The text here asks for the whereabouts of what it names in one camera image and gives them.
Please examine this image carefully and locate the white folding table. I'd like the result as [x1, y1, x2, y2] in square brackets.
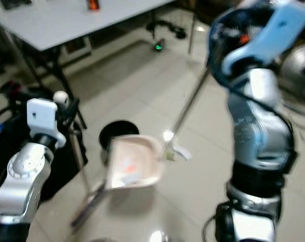
[0, 0, 197, 129]

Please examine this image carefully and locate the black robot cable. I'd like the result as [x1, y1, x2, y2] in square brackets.
[202, 216, 220, 242]

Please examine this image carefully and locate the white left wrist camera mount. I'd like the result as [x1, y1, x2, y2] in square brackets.
[27, 98, 68, 150]

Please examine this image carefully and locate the small device with green light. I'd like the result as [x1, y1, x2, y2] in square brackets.
[152, 39, 166, 52]

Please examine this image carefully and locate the pink long-handled dustpan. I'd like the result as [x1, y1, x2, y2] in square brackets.
[53, 91, 167, 192]

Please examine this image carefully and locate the black coiled cable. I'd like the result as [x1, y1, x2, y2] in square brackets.
[146, 19, 187, 41]

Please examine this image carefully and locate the round black bin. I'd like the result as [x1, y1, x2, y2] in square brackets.
[99, 119, 140, 154]

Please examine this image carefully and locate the black flat device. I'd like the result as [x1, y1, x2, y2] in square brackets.
[1, 0, 38, 10]

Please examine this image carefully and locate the orange can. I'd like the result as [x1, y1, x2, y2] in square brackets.
[87, 0, 102, 12]

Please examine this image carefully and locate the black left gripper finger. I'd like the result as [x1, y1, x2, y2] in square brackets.
[67, 98, 81, 129]

